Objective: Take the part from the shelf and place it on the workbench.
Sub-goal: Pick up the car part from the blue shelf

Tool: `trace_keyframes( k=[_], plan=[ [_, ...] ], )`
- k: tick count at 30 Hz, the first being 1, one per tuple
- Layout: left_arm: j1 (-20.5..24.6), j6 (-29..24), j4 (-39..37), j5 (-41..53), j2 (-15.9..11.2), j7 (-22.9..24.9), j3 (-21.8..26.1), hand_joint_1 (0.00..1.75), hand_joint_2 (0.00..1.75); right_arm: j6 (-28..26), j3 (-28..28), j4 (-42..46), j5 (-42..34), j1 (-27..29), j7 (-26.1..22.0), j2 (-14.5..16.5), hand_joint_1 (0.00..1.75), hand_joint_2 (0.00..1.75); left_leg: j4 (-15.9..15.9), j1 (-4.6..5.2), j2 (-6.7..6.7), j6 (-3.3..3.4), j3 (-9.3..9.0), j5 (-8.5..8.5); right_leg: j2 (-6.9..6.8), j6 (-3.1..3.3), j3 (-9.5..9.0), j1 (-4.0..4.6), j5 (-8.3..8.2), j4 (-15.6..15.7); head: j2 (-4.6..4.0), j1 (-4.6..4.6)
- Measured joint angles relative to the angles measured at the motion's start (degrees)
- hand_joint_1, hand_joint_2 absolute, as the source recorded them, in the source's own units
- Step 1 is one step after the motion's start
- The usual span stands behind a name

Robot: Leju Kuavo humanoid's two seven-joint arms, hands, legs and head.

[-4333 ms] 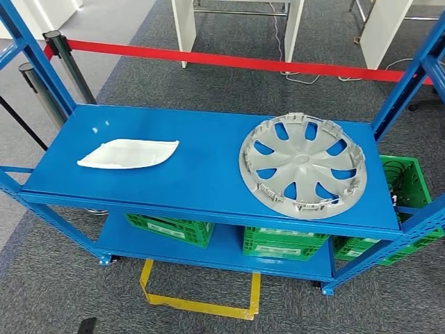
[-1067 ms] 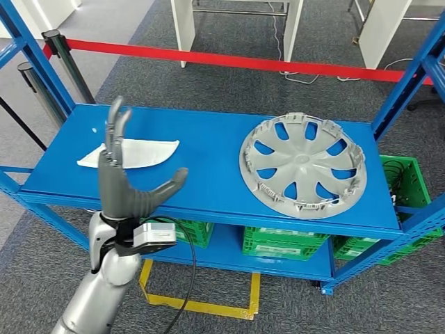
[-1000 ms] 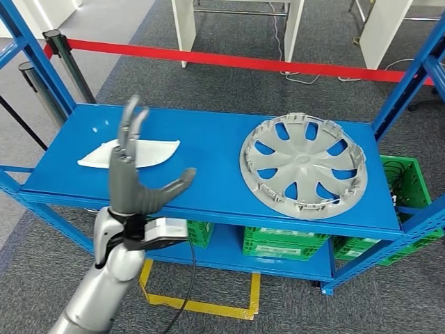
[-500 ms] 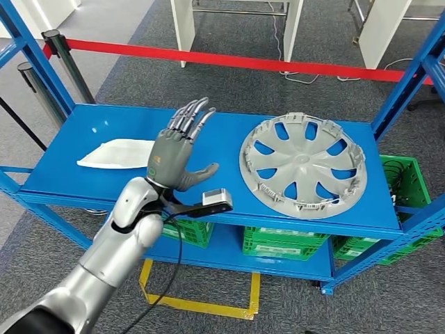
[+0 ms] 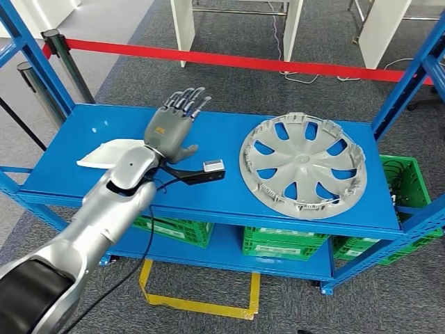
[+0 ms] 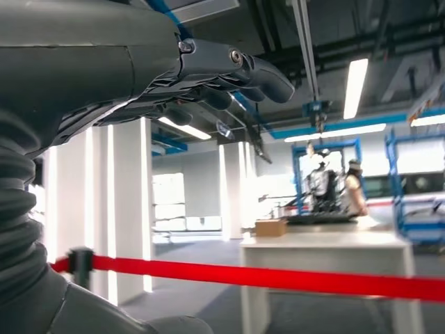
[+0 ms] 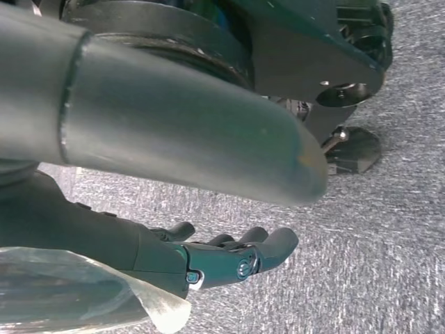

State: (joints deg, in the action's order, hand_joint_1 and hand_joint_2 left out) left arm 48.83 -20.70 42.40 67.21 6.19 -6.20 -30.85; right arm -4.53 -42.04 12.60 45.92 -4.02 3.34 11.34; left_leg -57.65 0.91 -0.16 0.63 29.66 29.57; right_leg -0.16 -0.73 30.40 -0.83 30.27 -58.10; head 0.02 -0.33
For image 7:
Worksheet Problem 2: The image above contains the clear plastic film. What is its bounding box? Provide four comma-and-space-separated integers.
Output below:
0, 245, 192, 334

